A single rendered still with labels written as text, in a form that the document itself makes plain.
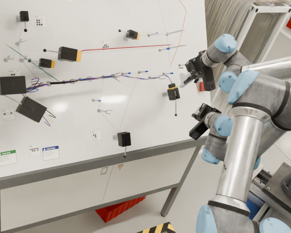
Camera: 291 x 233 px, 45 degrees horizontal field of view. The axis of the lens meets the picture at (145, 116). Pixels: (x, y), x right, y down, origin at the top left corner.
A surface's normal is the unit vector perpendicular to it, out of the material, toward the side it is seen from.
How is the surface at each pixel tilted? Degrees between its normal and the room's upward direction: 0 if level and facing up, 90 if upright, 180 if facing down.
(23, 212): 90
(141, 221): 0
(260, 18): 90
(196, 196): 0
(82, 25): 52
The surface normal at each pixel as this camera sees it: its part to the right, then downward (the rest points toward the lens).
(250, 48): -0.84, 0.15
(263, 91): 0.15, -0.19
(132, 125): 0.51, 0.06
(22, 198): 0.45, 0.65
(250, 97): -0.40, -0.36
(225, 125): 0.18, 0.15
